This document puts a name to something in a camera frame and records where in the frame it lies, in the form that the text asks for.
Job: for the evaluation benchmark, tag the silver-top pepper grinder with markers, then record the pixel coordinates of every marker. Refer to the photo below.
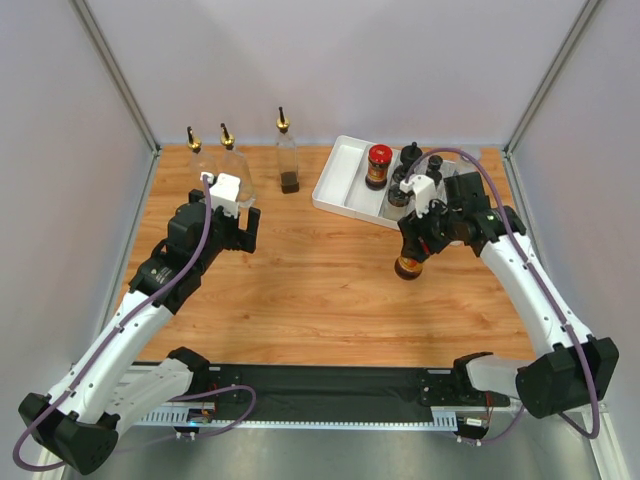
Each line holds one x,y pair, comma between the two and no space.
434,164

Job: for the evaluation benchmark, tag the aluminium frame post left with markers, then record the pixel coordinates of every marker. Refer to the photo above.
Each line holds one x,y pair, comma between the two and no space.
97,38

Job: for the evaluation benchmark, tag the aluminium frame post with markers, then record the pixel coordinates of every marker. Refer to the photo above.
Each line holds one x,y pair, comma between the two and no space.
97,38
587,12

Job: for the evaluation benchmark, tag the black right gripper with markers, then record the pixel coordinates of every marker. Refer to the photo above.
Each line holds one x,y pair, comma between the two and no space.
417,240

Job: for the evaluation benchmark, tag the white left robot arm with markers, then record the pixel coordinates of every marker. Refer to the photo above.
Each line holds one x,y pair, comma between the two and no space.
82,417

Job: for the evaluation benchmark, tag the black-lid glass condiment jar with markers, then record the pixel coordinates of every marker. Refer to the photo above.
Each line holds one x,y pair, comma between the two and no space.
410,154

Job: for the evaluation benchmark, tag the oil bottle with dark sauce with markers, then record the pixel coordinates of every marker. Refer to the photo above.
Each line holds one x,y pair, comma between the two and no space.
201,160

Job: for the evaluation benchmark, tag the tall bottle with dark sauce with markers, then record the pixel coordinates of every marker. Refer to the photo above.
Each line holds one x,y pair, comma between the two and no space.
286,155

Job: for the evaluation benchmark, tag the glass jar with white granules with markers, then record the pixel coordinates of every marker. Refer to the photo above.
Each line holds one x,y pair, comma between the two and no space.
396,203

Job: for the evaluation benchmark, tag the red-lid sauce jar front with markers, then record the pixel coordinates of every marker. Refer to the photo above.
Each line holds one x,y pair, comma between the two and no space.
379,158

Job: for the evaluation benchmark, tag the red-lid sauce bottle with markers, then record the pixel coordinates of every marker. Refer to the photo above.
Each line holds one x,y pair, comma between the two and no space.
407,268

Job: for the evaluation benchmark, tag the white divided organizer tray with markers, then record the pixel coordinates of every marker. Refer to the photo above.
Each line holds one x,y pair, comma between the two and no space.
341,188

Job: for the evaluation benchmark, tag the clear oil bottle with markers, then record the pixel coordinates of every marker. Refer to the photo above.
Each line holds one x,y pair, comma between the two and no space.
234,163

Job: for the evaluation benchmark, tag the aluminium frame post right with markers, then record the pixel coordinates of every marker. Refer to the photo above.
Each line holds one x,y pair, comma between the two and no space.
587,12

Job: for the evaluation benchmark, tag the silver-lid salt shaker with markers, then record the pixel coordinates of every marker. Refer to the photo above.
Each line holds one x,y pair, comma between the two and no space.
474,152

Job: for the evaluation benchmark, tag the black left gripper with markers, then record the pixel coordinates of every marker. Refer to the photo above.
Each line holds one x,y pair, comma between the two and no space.
240,239

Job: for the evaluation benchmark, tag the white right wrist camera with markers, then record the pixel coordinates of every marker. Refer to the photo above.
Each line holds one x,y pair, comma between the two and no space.
424,191

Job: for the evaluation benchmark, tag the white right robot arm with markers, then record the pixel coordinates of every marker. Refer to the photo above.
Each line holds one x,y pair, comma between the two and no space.
572,368

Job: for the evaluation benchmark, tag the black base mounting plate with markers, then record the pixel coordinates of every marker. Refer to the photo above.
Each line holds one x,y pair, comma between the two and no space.
359,396

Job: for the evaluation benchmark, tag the glass jar with brown lumps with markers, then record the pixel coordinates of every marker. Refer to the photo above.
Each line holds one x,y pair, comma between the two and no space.
400,173

